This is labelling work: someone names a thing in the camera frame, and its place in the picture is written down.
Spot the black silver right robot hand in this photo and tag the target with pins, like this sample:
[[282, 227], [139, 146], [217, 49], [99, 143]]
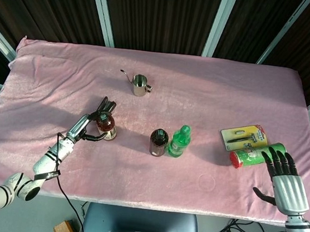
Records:
[[289, 190]]

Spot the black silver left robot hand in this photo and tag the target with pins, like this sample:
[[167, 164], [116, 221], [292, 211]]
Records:
[[79, 127]]

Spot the red sauce bottle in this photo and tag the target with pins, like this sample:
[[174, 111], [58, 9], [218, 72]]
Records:
[[107, 127]]

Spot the green plastic bottle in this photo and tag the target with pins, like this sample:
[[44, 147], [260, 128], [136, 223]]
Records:
[[178, 144]]

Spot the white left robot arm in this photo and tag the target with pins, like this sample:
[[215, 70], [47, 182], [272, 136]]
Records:
[[24, 179]]

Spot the black hair clip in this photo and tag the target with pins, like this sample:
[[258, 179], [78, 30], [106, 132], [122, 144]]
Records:
[[111, 106]]

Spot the green chips can red lid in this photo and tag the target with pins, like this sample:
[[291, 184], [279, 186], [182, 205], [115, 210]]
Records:
[[251, 157]]

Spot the razor blister pack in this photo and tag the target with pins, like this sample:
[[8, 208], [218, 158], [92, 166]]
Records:
[[243, 137]]

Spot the steel gooseneck pitcher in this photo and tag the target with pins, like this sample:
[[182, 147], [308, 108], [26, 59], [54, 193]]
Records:
[[138, 87]]

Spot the dark brown glass bottle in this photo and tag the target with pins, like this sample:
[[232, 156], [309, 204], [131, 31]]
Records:
[[158, 144]]

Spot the pink table cloth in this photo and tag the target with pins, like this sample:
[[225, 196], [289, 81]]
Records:
[[148, 176]]

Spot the orange floor object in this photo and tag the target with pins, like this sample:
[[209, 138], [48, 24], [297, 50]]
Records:
[[66, 230]]

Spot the blue-grey chair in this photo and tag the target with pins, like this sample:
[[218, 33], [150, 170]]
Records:
[[139, 229]]

